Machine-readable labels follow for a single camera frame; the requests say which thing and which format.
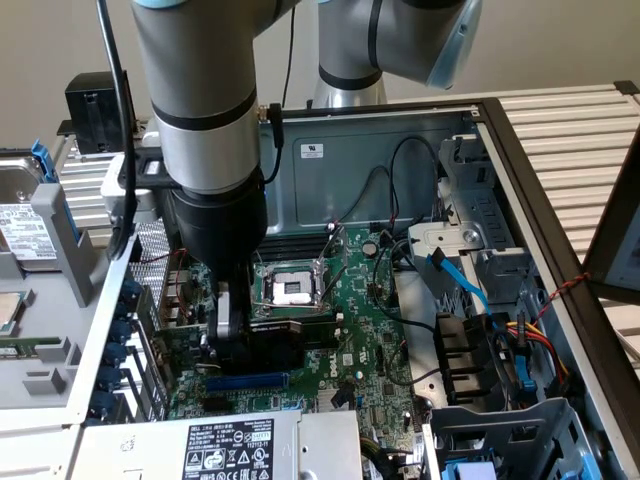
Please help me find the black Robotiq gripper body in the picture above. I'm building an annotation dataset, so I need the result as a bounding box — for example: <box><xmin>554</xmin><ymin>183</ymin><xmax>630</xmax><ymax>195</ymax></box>
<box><xmin>167</xmin><ymin>167</ymin><xmax>270</xmax><ymax>302</ymax></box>

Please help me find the green GPU with black fan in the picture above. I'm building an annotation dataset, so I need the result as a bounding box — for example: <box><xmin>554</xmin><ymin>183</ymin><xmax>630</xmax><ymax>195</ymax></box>
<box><xmin>148</xmin><ymin>319</ymin><xmax>306</xmax><ymax>396</ymax></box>

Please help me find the blue expansion slot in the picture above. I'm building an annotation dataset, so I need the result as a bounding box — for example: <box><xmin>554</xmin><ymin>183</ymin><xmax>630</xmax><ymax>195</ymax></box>
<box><xmin>205</xmin><ymin>372</ymin><xmax>291</xmax><ymax>394</ymax></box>

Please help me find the silver locking lever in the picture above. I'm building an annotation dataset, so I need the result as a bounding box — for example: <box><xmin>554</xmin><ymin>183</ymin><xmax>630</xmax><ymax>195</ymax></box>
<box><xmin>254</xmin><ymin>298</ymin><xmax>326</xmax><ymax>311</ymax></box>

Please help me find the CPU socket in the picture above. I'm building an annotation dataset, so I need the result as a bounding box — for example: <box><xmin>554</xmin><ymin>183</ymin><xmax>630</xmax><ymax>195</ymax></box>
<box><xmin>252</xmin><ymin>259</ymin><xmax>331</xmax><ymax>321</ymax></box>

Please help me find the black RAM slot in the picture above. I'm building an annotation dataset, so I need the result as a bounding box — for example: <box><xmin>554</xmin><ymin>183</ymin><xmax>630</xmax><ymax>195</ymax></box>
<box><xmin>264</xmin><ymin>247</ymin><xmax>331</xmax><ymax>265</ymax></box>
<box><xmin>267</xmin><ymin>233</ymin><xmax>331</xmax><ymax>250</ymax></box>
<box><xmin>259</xmin><ymin>310</ymin><xmax>346</xmax><ymax>329</ymax></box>

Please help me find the silver socket cover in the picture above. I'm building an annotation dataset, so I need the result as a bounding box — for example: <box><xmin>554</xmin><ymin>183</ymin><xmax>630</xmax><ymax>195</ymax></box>
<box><xmin>312</xmin><ymin>224</ymin><xmax>350</xmax><ymax>314</ymax></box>

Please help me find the silver chipset heatsink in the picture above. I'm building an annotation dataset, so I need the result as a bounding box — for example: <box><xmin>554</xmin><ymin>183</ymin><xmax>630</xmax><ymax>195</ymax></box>
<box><xmin>315</xmin><ymin>387</ymin><xmax>357</xmax><ymax>414</ymax></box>

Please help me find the green Dell motherboard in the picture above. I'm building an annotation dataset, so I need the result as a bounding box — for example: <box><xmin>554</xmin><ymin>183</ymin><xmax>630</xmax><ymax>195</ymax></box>
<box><xmin>164</xmin><ymin>227</ymin><xmax>426</xmax><ymax>480</ymax></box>

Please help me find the open grey PC case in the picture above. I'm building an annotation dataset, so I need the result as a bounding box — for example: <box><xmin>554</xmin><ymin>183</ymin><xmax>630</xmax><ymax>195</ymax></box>
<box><xmin>64</xmin><ymin>97</ymin><xmax>640</xmax><ymax>480</ymax></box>

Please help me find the grey power supply unit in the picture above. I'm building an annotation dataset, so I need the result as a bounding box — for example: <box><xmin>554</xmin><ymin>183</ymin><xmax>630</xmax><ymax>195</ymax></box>
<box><xmin>67</xmin><ymin>409</ymin><xmax>364</xmax><ymax>480</ymax></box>

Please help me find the black CPU cooler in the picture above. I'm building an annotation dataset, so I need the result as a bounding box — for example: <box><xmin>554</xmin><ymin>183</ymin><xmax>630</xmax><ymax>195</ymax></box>
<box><xmin>64</xmin><ymin>71</ymin><xmax>137</xmax><ymax>156</ymax></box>

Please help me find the grey parts rack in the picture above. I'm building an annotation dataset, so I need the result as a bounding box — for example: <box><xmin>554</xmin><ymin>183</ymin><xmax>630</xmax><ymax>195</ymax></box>
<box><xmin>0</xmin><ymin>182</ymin><xmax>117</xmax><ymax>417</ymax></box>

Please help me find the silver hard disk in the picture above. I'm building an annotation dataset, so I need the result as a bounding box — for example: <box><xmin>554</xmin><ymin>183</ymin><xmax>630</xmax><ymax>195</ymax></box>
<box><xmin>0</xmin><ymin>154</ymin><xmax>64</xmax><ymax>274</ymax></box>

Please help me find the silver CPU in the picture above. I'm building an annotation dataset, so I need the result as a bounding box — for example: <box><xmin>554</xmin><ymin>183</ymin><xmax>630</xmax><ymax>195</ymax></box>
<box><xmin>0</xmin><ymin>289</ymin><xmax>30</xmax><ymax>337</ymax></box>

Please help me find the black plastic fan shroud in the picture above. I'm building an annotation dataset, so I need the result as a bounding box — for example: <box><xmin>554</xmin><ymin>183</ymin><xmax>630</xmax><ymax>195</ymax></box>
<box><xmin>432</xmin><ymin>312</ymin><xmax>511</xmax><ymax>406</ymax></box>

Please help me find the grey metal disk bay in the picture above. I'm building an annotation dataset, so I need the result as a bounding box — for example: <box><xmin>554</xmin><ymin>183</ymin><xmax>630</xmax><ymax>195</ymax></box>
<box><xmin>434</xmin><ymin>132</ymin><xmax>539</xmax><ymax>306</ymax></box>

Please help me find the light blue disk tray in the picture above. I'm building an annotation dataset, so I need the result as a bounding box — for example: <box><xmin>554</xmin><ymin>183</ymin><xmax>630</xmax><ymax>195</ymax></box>
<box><xmin>443</xmin><ymin>459</ymin><xmax>497</xmax><ymax>480</ymax></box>

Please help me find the grey perforated disk cage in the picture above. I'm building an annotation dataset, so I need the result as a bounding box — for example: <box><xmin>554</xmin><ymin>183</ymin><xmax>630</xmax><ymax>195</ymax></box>
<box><xmin>422</xmin><ymin>397</ymin><xmax>601</xmax><ymax>480</ymax></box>

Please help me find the dark framed panel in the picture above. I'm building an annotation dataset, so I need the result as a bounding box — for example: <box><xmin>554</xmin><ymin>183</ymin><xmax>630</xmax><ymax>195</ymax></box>
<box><xmin>582</xmin><ymin>139</ymin><xmax>640</xmax><ymax>304</ymax></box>

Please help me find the black table end cap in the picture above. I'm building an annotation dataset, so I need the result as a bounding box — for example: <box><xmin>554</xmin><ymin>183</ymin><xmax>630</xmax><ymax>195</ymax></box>
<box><xmin>613</xmin><ymin>79</ymin><xmax>640</xmax><ymax>106</ymax></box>

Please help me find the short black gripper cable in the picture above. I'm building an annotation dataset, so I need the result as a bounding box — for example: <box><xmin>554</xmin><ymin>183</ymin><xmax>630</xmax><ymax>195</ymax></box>
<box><xmin>255</xmin><ymin>102</ymin><xmax>287</xmax><ymax>186</ymax></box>

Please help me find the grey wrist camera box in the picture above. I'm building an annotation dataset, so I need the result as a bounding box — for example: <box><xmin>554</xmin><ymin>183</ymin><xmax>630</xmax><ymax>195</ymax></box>
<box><xmin>99</xmin><ymin>127</ymin><xmax>174</xmax><ymax>226</ymax></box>

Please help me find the black wire low loop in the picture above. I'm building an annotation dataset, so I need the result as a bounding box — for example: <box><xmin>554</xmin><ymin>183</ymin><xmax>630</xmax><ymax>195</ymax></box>
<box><xmin>333</xmin><ymin>166</ymin><xmax>397</xmax><ymax>226</ymax></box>

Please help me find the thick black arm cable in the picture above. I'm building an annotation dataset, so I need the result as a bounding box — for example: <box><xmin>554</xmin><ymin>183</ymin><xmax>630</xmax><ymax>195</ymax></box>
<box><xmin>94</xmin><ymin>0</ymin><xmax>140</xmax><ymax>262</ymax></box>

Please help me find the black wire tall loop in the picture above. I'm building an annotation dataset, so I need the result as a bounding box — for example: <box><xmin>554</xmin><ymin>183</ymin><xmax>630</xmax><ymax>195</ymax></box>
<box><xmin>388</xmin><ymin>136</ymin><xmax>441</xmax><ymax>236</ymax></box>

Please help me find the thin black cable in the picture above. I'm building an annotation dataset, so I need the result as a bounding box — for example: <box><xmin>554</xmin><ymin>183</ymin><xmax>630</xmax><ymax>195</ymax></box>
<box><xmin>281</xmin><ymin>0</ymin><xmax>297</xmax><ymax>110</ymax></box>

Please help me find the blue disk carrier bracket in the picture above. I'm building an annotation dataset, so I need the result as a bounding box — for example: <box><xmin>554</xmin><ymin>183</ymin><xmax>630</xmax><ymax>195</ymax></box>
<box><xmin>29</xmin><ymin>139</ymin><xmax>81</xmax><ymax>246</ymax></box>

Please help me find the yellow black wire bundle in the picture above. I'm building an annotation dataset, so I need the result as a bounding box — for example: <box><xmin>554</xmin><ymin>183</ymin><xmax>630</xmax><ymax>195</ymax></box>
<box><xmin>359</xmin><ymin>433</ymin><xmax>422</xmax><ymax>480</ymax></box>

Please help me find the blue SATA wire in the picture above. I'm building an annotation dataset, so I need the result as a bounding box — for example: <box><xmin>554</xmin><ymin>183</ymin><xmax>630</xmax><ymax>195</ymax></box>
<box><xmin>424</xmin><ymin>247</ymin><xmax>501</xmax><ymax>331</ymax></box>
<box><xmin>492</xmin><ymin>319</ymin><xmax>539</xmax><ymax>397</ymax></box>

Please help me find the red yellow power wire bundle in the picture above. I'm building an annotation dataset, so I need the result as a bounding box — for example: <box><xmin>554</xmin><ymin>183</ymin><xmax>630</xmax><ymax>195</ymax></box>
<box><xmin>492</xmin><ymin>312</ymin><xmax>571</xmax><ymax>396</ymax></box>

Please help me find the red black twisted wire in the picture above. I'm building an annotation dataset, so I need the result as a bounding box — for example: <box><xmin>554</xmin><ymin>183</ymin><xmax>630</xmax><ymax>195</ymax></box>
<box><xmin>529</xmin><ymin>272</ymin><xmax>591</xmax><ymax>326</ymax></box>

